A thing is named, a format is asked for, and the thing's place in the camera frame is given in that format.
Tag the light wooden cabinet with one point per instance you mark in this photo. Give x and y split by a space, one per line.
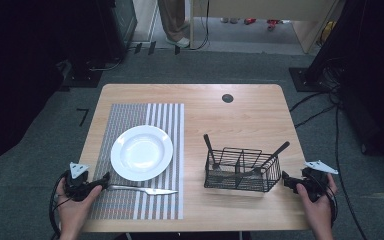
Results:
263 8

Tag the person's right hand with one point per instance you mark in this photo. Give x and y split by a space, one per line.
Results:
318 210

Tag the person's left hand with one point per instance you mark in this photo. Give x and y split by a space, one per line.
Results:
75 213

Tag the silver table knife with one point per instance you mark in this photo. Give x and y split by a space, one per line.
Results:
146 190

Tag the striped woven placemat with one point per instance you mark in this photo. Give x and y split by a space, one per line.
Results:
166 206

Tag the red object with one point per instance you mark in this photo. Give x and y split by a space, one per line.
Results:
272 24
250 21

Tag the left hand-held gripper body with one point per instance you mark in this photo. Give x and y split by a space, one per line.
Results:
76 185

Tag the black flat stand base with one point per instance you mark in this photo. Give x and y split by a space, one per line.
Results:
81 78

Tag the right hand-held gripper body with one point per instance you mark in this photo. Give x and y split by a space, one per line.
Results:
315 181

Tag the white round plate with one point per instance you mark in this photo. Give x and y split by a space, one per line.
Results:
141 153

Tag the yellow object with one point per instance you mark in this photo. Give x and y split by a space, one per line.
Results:
327 31

